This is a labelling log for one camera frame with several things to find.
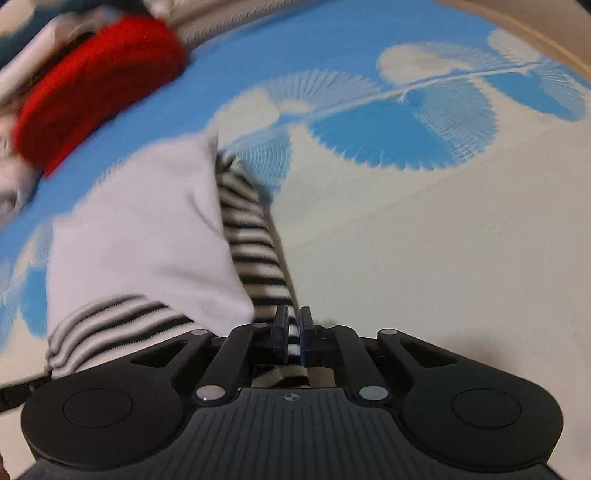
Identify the wooden bed frame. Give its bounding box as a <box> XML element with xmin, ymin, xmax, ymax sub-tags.
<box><xmin>438</xmin><ymin>0</ymin><xmax>591</xmax><ymax>85</ymax></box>

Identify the black white striped hoodie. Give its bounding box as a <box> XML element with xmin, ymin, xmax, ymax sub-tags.
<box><xmin>45</xmin><ymin>130</ymin><xmax>339</xmax><ymax>393</ymax></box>

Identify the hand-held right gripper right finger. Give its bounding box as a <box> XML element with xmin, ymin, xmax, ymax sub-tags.
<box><xmin>298</xmin><ymin>306</ymin><xmax>458</xmax><ymax>407</ymax></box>

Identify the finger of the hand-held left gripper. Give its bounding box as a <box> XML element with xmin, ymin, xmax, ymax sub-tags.
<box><xmin>0</xmin><ymin>375</ymin><xmax>51</xmax><ymax>413</ymax></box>

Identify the red knitted blanket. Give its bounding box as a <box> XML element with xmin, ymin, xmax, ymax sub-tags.
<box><xmin>11</xmin><ymin>14</ymin><xmax>188</xmax><ymax>179</ymax></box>

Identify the cream folded blanket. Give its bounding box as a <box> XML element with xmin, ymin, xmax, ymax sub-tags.
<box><xmin>0</xmin><ymin>115</ymin><xmax>43</xmax><ymax>229</ymax></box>

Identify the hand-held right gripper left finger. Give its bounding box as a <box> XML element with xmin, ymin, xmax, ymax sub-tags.
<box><xmin>131</xmin><ymin>306</ymin><xmax>290</xmax><ymax>407</ymax></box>

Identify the blue white patterned bed sheet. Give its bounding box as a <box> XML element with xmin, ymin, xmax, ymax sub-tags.
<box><xmin>0</xmin><ymin>0</ymin><xmax>591</xmax><ymax>398</ymax></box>

